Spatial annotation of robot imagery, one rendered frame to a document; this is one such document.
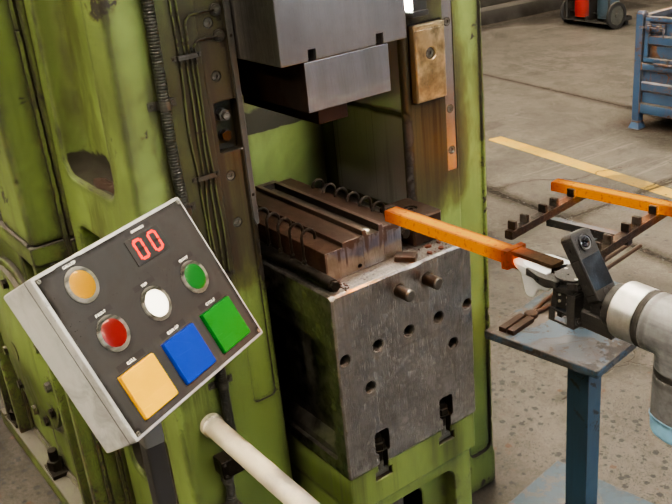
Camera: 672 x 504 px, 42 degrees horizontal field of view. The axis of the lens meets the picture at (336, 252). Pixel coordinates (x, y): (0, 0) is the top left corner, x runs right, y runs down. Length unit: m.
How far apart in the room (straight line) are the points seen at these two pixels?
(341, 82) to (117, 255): 0.57
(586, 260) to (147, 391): 0.69
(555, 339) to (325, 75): 0.82
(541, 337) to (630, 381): 1.12
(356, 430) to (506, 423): 1.09
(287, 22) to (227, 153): 0.30
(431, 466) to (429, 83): 0.88
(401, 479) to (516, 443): 0.83
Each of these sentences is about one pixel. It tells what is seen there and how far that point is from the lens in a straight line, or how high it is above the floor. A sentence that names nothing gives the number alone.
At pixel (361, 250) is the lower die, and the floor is 0.96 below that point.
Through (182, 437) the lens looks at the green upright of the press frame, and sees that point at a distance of 1.94.
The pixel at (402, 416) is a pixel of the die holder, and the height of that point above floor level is 0.56.
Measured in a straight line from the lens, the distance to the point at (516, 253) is 1.51.
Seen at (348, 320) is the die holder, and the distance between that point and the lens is 1.78.
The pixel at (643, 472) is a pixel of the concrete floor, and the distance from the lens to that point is 2.78.
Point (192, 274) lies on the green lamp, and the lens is 1.48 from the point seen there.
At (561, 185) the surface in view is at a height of 0.93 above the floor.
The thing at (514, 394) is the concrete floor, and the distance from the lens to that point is 3.08.
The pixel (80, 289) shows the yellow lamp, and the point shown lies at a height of 1.16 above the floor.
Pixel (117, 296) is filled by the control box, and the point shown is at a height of 1.13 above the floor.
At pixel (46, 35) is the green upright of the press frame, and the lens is 1.98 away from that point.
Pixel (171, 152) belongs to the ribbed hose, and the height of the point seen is 1.23.
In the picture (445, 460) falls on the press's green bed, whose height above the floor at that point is 0.38.
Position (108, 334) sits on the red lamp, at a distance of 1.35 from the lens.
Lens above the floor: 1.70
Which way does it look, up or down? 24 degrees down
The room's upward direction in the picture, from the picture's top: 6 degrees counter-clockwise
